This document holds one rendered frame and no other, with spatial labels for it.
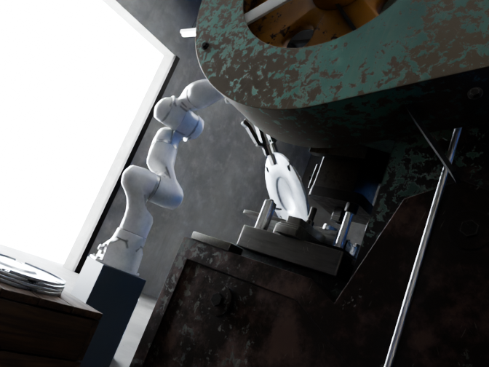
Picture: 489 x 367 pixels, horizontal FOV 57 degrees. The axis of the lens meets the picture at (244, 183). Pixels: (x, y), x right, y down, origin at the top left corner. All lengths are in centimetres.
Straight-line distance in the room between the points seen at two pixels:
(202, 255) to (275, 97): 46
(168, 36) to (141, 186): 522
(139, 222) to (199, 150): 557
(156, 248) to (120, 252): 531
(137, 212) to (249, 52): 84
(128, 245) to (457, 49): 127
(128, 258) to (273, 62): 97
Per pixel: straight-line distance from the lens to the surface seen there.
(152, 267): 710
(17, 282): 125
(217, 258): 118
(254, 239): 118
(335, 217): 133
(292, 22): 125
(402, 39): 96
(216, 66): 119
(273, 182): 156
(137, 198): 174
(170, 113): 188
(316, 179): 134
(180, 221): 723
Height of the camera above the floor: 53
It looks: 13 degrees up
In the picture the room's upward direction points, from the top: 22 degrees clockwise
